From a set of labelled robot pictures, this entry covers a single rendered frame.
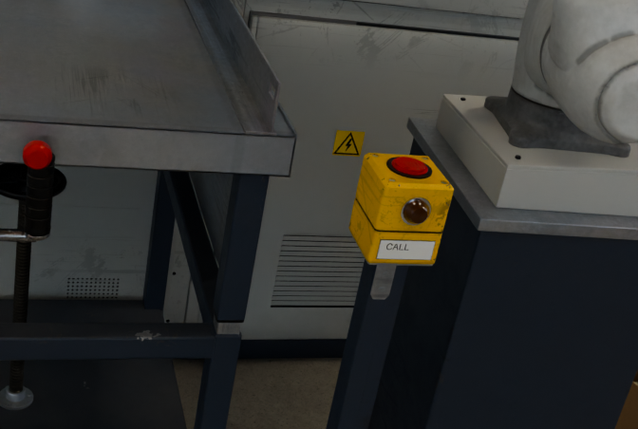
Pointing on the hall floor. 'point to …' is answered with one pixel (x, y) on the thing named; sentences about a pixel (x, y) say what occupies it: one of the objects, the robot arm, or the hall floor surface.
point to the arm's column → (512, 332)
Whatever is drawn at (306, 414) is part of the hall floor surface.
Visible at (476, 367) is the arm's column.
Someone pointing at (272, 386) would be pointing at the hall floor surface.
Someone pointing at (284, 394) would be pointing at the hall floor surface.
